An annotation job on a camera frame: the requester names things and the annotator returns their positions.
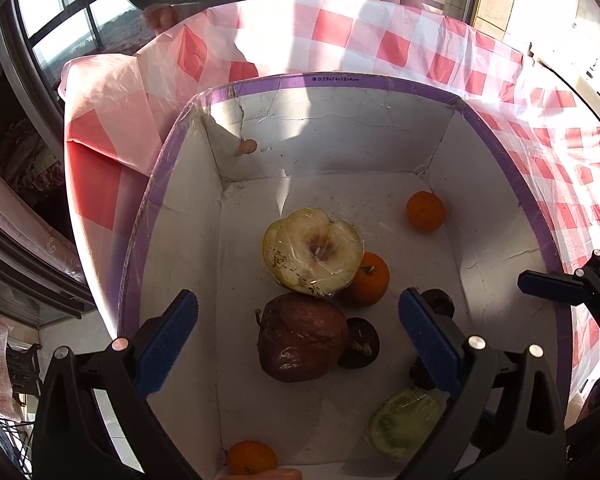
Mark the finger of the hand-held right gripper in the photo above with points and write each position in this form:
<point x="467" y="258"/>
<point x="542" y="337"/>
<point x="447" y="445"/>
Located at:
<point x="550" y="285"/>

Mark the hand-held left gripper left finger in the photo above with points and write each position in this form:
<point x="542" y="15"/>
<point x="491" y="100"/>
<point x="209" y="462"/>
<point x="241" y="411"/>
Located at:
<point x="170" y="340"/>

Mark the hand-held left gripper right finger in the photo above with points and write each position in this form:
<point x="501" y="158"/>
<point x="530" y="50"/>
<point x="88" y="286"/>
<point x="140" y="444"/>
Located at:
<point x="430" y="340"/>

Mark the small dark mangosteen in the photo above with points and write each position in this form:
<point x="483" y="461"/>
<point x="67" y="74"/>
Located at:
<point x="440" y="302"/>

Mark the large dark mangosteen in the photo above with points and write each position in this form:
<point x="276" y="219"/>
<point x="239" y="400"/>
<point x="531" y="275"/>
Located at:
<point x="361" y="344"/>

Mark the orange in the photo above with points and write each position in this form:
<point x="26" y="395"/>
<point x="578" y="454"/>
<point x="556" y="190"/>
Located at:
<point x="250" y="457"/>
<point x="370" y="282"/>
<point x="425" y="211"/>

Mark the green fruit half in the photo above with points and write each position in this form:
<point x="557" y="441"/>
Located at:
<point x="405" y="425"/>

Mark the brown wrinkled apple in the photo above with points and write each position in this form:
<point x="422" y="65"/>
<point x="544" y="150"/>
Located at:
<point x="300" y="335"/>

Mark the half apple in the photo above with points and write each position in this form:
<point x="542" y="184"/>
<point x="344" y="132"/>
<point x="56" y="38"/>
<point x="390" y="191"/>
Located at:
<point x="310" y="250"/>

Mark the white box purple rim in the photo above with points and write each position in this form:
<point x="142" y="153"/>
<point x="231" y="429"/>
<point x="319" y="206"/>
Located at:
<point x="330" y="125"/>

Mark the red white checkered tablecloth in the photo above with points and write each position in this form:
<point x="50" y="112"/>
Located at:
<point x="360" y="25"/>

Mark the dark window frame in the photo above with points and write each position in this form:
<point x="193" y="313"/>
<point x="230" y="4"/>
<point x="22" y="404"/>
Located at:
<point x="55" y="15"/>

